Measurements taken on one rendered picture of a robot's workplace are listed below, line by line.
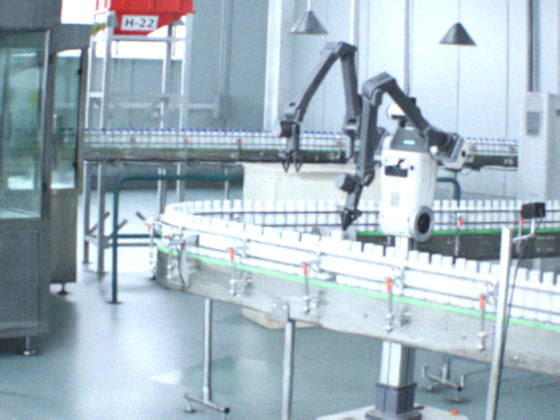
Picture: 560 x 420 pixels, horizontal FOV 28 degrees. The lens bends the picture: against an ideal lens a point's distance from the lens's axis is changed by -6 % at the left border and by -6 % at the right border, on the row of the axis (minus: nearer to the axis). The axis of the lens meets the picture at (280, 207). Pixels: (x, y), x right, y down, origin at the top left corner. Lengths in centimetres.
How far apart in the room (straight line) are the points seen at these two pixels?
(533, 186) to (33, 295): 502
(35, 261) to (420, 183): 309
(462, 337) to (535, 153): 651
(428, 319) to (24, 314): 373
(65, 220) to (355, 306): 550
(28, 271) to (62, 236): 236
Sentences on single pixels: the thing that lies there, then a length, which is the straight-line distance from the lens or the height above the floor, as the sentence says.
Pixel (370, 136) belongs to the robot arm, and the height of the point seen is 157.
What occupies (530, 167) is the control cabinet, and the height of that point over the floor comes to 119.
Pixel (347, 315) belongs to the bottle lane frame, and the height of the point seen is 89.
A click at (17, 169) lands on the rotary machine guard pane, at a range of 733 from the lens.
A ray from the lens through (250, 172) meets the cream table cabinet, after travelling 905.
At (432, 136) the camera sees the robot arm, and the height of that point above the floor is 158.
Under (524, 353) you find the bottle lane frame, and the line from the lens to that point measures 400.
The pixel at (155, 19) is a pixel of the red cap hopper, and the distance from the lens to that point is 1121.
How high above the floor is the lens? 172
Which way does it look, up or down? 5 degrees down
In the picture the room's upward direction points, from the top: 2 degrees clockwise
